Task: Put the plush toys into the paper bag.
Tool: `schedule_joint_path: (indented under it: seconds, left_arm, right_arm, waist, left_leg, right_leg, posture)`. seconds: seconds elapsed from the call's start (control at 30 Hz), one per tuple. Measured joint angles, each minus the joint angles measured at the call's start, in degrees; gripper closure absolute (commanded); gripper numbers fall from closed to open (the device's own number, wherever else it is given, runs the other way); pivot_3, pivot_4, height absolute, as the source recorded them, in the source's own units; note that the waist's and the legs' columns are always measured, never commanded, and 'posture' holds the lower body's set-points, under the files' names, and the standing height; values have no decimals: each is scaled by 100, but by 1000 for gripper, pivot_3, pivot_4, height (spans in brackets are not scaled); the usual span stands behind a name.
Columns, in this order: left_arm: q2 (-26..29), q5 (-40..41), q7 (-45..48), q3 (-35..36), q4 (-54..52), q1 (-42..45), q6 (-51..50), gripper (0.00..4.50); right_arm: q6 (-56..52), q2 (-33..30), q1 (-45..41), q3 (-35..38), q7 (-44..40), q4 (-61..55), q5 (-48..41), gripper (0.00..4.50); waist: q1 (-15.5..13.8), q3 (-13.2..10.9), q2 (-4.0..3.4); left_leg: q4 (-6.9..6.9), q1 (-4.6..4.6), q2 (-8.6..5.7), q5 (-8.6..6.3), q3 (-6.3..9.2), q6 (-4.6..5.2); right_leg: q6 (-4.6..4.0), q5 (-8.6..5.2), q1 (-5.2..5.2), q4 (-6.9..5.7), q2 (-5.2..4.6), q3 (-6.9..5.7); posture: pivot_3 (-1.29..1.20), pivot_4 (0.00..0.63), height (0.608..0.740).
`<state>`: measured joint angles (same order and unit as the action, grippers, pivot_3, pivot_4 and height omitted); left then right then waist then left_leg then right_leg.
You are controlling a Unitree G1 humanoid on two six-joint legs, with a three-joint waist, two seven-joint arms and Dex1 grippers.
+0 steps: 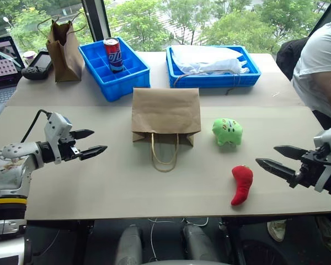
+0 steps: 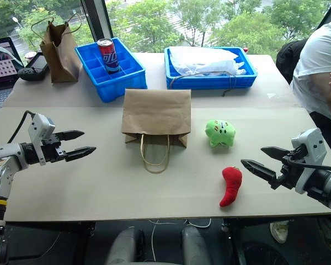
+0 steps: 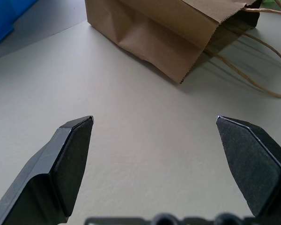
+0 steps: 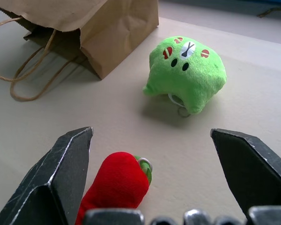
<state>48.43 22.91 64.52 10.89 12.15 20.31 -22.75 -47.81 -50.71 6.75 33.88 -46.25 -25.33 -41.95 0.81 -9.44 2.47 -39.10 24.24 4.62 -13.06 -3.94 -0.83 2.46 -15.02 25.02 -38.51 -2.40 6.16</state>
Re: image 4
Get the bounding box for brown twine cord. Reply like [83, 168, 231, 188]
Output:
[257, 6, 281, 18]

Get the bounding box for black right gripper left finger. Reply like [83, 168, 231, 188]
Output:
[0, 127, 94, 225]

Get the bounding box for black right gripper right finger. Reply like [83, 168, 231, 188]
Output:
[210, 128, 281, 225]

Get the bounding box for red plush chili toy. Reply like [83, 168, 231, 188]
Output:
[74, 151, 154, 225]

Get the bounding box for brown paper bag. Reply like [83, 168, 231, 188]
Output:
[0, 0, 160, 102]

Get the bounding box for green plush frog toy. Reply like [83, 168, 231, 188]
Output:
[142, 36, 227, 119]

